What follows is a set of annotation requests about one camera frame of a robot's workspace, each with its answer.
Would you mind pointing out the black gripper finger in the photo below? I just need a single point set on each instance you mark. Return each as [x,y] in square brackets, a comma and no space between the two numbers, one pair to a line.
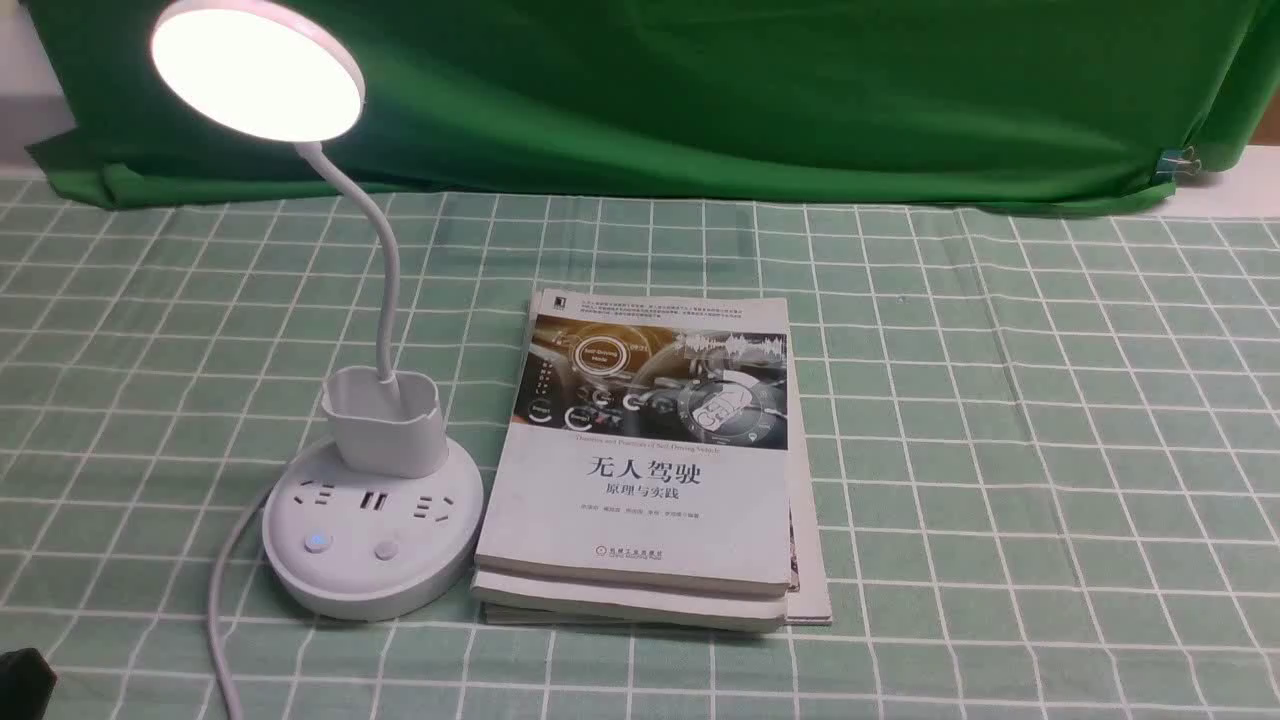
[27,683]

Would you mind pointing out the white desk lamp with sockets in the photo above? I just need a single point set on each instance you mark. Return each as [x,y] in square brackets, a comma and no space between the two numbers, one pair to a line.
[382,518]

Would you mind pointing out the middle white book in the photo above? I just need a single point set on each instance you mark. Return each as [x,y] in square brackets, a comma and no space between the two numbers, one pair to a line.
[620,603]

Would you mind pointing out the top white self-driving book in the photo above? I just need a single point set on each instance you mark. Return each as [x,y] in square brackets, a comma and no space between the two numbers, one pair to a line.
[650,480]

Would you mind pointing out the bottom thin white book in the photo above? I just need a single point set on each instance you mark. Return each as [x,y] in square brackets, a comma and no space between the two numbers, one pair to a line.
[514,600]

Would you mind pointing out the green backdrop cloth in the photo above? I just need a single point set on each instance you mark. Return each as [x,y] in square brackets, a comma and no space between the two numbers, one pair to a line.
[1061,108]

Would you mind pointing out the blue binder clip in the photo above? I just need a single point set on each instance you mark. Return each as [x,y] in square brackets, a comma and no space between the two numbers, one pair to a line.
[1176,164]

